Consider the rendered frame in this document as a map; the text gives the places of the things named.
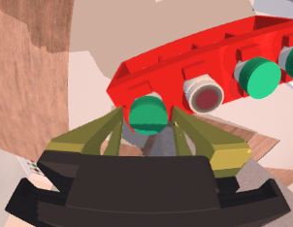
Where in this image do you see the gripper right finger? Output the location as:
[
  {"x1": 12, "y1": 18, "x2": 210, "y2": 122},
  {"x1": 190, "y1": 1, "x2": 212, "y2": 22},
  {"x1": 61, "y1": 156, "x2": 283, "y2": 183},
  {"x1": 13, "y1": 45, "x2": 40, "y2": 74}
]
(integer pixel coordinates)
[{"x1": 172, "y1": 107, "x2": 252, "y2": 178}]

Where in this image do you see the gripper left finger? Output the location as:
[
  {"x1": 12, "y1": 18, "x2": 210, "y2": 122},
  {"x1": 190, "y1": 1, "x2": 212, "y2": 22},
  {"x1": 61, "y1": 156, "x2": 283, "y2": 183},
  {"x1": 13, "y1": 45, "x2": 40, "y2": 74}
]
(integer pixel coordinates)
[{"x1": 45, "y1": 107, "x2": 124, "y2": 156}]

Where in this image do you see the light grey flat mat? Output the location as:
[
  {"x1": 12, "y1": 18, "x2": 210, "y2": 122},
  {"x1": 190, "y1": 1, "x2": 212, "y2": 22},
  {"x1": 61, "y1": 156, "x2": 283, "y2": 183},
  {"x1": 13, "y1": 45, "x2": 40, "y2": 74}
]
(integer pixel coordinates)
[{"x1": 68, "y1": 0, "x2": 293, "y2": 170}]

